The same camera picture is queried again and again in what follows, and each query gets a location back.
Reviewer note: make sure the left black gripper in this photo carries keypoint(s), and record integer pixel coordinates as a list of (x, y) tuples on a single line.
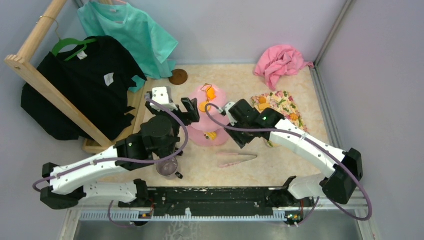
[(192, 114)]

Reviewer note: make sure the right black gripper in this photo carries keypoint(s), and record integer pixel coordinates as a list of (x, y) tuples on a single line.
[(241, 140)]

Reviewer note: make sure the orange round cookie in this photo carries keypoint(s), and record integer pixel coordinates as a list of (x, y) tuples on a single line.
[(203, 106), (262, 100)]

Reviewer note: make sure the orange pastry piece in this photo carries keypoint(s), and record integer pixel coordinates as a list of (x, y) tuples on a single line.
[(263, 106)]

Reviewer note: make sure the pink three-tier cake stand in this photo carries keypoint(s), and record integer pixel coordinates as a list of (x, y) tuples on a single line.
[(196, 130)]

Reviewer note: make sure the yellow cake piece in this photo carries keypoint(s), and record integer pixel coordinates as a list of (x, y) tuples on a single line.
[(210, 135)]

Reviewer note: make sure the floral serving tray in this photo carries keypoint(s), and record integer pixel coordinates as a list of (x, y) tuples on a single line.
[(283, 102)]

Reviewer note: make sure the brown round coaster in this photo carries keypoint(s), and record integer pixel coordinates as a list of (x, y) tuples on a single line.
[(179, 77)]

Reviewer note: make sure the pink-tipped metal tongs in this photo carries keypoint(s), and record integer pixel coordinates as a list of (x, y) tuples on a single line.
[(235, 158)]

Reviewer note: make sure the pink cloth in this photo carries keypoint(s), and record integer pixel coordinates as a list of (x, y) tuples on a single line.
[(277, 61)]

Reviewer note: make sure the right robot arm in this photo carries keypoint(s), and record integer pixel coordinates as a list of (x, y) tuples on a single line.
[(332, 181)]

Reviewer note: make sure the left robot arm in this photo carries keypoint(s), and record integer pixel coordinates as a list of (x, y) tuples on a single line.
[(155, 143)]

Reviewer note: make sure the purple mug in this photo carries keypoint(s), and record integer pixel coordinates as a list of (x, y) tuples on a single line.
[(169, 169)]

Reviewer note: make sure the wooden clothes rack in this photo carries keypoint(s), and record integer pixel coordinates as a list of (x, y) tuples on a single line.
[(20, 63)]

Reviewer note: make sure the teal t-shirt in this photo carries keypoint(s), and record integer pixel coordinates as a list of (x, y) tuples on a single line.
[(149, 44)]

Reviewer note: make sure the black t-shirt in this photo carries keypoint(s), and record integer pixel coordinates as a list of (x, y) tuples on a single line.
[(95, 80)]

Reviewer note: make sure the green clothes hanger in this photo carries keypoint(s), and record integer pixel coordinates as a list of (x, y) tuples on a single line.
[(62, 43)]

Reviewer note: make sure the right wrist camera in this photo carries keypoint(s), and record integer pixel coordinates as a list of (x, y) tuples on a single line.
[(227, 109)]

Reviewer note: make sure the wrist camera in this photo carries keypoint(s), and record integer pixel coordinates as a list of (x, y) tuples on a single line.
[(163, 96), (227, 109)]

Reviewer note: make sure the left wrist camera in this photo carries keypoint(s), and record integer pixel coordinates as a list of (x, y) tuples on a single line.
[(163, 96)]

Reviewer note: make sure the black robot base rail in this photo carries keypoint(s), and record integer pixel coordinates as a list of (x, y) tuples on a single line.
[(216, 201)]

